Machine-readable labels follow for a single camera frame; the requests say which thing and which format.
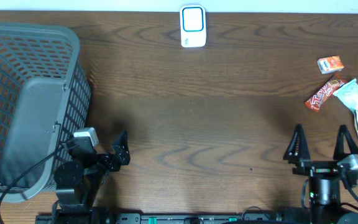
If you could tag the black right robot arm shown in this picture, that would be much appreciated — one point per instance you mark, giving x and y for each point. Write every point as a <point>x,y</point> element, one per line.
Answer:
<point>325,204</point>

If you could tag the grey plastic shopping basket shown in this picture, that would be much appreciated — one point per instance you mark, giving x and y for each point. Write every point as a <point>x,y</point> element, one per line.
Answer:
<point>44,99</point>

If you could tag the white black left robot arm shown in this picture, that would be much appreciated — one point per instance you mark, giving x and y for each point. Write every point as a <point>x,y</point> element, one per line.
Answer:
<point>78,181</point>

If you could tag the white barcode scanner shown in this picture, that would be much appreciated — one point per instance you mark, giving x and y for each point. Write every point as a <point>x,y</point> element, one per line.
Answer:
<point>193,26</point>

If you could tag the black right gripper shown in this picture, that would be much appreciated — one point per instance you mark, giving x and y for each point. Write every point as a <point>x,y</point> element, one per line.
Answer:
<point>321,168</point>

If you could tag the light blue wet wipes pack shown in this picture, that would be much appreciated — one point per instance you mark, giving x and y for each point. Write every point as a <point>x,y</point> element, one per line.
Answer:
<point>348,94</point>

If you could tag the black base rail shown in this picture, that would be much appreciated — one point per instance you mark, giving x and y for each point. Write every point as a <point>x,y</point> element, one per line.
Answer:
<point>135,218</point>

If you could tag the orange white small box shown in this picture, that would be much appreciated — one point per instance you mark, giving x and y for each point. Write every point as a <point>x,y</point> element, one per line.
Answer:
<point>330,64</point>

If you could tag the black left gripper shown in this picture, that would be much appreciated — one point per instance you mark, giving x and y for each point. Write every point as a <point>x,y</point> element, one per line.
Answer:
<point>122,152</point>

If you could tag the red brown candy bar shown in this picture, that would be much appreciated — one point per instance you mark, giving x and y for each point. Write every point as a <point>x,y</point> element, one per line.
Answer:
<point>315,102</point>

